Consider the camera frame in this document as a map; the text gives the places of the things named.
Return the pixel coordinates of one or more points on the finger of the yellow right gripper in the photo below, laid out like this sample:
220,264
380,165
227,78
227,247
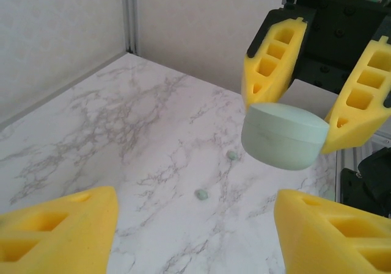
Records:
275,85
351,124

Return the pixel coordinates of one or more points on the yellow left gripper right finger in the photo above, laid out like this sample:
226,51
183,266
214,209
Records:
320,240

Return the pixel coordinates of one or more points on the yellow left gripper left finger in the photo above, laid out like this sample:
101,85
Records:
61,240

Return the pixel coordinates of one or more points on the pale oval earbud charging case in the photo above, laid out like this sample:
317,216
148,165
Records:
284,139

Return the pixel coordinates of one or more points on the small pale green earbud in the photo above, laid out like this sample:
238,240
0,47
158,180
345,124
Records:
201,194
232,155

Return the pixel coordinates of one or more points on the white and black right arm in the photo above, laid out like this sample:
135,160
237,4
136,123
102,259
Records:
369,182

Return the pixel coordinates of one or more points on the aluminium frame post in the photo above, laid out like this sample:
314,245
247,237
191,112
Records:
130,17

